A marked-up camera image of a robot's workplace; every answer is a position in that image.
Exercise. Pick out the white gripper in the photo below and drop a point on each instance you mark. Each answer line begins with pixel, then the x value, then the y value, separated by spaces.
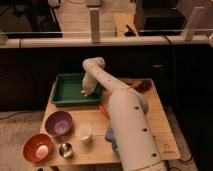
pixel 88 83

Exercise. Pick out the white paper cup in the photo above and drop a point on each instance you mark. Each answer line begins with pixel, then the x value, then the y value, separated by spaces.
pixel 85 133

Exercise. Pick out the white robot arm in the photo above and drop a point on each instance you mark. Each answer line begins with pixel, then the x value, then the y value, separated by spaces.
pixel 127 110

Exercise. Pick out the white egg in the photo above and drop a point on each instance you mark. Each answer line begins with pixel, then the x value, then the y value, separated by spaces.
pixel 42 151

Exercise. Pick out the white vertical post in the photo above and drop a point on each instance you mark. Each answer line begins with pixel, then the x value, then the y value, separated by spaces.
pixel 95 27

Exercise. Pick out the small steel cup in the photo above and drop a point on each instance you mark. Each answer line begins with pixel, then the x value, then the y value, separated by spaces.
pixel 66 150

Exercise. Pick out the green plastic tray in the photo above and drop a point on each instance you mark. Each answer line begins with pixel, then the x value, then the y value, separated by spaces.
pixel 67 91

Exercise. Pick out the blue sponge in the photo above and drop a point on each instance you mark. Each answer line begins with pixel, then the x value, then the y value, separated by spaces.
pixel 109 136

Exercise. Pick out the orange bowl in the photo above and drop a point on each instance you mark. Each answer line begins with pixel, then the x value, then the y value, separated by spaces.
pixel 30 147

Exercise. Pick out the white angled post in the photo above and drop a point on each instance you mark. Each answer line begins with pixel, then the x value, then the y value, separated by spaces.
pixel 192 23

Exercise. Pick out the blue plastic cup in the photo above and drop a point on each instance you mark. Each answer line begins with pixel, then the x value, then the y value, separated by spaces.
pixel 114 146

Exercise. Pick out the purple bowl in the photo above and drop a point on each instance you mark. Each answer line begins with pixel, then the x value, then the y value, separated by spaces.
pixel 58 123

